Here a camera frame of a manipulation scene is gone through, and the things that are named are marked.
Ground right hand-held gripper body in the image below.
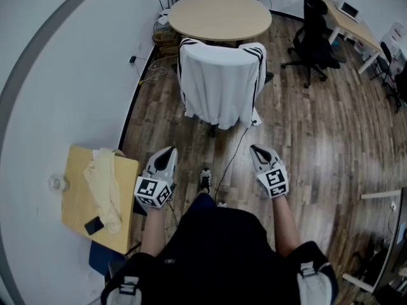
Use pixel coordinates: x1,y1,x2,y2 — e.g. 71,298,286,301
254,157,289,200

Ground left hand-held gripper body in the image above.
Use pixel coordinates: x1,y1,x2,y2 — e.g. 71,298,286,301
133,151,178,209

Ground white black-striped clothing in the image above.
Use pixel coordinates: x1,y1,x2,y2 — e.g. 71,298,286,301
177,37,268,130

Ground person's right forearm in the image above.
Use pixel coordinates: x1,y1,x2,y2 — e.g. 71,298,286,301
271,196,303,257

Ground person's left forearm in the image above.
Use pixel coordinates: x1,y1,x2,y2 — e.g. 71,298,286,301
139,205,169,257

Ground person's black clothing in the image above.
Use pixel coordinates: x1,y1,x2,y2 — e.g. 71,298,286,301
100,191,340,305

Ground black mesh office chair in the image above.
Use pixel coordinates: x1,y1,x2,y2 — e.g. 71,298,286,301
280,0,349,89

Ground small black office chair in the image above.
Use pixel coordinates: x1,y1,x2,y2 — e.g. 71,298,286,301
369,41,407,114

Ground person's left shoe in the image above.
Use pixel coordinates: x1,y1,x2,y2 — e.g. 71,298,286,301
199,168,212,194

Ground pale yellow cloth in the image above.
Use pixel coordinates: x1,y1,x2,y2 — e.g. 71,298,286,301
83,147,123,235

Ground black smartphone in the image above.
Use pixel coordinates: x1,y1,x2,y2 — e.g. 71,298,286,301
84,216,106,236

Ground small wooden side table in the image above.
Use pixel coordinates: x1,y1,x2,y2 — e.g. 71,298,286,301
60,144,141,255

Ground blue stool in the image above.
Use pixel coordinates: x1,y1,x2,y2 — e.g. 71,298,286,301
88,240,128,278

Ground clear plastic bottle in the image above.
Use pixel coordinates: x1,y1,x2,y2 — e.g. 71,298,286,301
47,173,71,194

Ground cardboard boxes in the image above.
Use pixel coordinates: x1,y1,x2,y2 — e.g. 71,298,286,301
152,24,183,56

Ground black bag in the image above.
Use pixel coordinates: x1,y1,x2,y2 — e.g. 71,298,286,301
352,247,390,286

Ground white router with antennas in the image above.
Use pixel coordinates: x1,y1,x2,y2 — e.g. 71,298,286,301
157,0,179,25

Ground round wooden table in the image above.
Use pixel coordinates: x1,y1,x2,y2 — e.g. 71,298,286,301
167,0,273,43

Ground rectangular wooden desk white legs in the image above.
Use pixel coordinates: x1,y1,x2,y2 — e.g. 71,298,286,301
315,0,384,75

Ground white box appliance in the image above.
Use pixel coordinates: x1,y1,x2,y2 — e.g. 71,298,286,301
335,0,364,24

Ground white boxes with red print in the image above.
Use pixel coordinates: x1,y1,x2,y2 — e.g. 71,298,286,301
379,20,407,64

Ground black floor cable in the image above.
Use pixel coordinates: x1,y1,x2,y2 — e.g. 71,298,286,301
213,119,259,201

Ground pale floor cable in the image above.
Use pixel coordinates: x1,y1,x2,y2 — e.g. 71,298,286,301
138,57,168,84

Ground white frame desk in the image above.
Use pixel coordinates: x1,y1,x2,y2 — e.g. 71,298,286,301
341,189,403,294

